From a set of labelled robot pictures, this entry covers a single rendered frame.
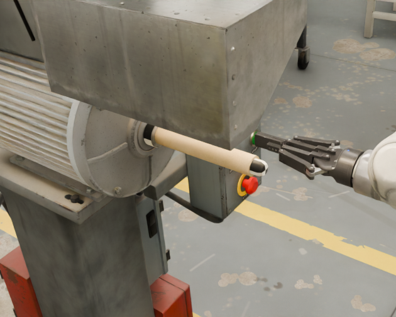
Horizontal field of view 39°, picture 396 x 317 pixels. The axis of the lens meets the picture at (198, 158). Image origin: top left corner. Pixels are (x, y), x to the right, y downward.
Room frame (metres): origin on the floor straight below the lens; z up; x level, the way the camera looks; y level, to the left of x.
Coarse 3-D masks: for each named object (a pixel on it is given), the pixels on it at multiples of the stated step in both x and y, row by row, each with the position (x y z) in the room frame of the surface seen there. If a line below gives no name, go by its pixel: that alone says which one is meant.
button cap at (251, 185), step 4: (244, 180) 1.02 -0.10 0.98; (248, 180) 1.01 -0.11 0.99; (252, 180) 1.01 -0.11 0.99; (256, 180) 1.02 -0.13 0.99; (244, 184) 1.01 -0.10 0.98; (248, 184) 1.00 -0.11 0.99; (252, 184) 1.00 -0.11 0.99; (256, 184) 1.01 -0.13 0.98; (248, 188) 1.00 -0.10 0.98; (252, 188) 1.00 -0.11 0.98; (256, 188) 1.01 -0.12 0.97; (248, 192) 1.00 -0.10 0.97; (252, 192) 1.00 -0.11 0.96
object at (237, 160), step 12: (156, 132) 0.79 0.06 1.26; (168, 132) 0.78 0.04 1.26; (168, 144) 0.77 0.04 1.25; (180, 144) 0.76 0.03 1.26; (192, 144) 0.75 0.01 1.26; (204, 144) 0.74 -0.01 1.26; (204, 156) 0.73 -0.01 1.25; (216, 156) 0.71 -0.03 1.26; (228, 156) 0.70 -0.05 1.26; (240, 156) 0.70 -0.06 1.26; (252, 156) 0.69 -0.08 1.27; (228, 168) 0.70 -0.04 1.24; (240, 168) 0.69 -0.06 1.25
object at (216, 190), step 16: (256, 128) 1.07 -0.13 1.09; (240, 144) 1.02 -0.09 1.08; (192, 160) 1.01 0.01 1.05; (192, 176) 1.02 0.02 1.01; (208, 176) 0.99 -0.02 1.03; (224, 176) 0.97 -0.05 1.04; (240, 176) 1.01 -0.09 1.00; (256, 176) 1.06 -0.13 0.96; (192, 192) 1.02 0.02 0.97; (208, 192) 0.99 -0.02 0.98; (224, 192) 0.97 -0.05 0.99; (240, 192) 1.01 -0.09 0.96; (192, 208) 1.04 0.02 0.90; (208, 208) 0.99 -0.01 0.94; (224, 208) 0.97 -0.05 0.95
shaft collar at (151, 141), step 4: (148, 124) 0.81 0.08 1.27; (148, 128) 0.80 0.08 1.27; (152, 128) 0.80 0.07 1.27; (156, 128) 0.80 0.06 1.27; (144, 132) 0.80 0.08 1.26; (148, 132) 0.79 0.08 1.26; (152, 132) 0.79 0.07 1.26; (144, 136) 0.80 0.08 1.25; (148, 136) 0.79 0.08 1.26; (152, 136) 0.79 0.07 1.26; (144, 140) 0.80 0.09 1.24; (148, 140) 0.79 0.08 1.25; (152, 140) 0.79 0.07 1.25; (148, 144) 0.80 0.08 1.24; (152, 144) 0.79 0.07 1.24; (156, 144) 0.79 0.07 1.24
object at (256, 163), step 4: (256, 160) 0.69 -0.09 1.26; (260, 160) 0.68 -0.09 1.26; (252, 164) 0.68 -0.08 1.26; (256, 164) 0.68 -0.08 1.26; (260, 164) 0.68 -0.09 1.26; (264, 164) 0.68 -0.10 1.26; (252, 168) 0.68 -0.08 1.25; (256, 168) 0.67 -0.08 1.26; (260, 168) 0.67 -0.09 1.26; (264, 168) 0.68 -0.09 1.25; (252, 172) 0.68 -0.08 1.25; (256, 172) 0.67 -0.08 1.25; (260, 172) 0.67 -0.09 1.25; (264, 172) 0.67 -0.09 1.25
